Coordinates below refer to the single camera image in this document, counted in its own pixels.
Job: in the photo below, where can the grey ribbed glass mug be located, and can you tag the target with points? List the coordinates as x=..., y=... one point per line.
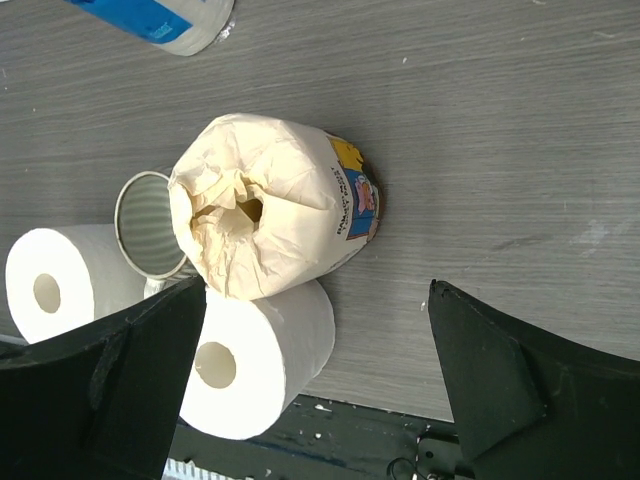
x=144, y=232

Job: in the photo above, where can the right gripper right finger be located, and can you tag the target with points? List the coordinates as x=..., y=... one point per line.
x=529, y=404

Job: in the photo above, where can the blue paper roll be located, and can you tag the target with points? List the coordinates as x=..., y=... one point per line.
x=180, y=27

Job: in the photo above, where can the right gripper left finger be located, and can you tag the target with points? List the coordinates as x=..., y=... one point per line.
x=101, y=401

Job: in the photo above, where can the white slotted cable duct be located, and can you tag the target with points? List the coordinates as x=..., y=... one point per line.
x=178, y=470

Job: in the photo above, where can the beige wrapped paper roll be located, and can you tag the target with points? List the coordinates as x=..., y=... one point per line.
x=260, y=205

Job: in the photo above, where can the plain white paper roll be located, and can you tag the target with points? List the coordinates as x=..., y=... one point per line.
x=59, y=279

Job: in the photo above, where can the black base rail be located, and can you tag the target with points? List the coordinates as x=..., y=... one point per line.
x=318, y=438

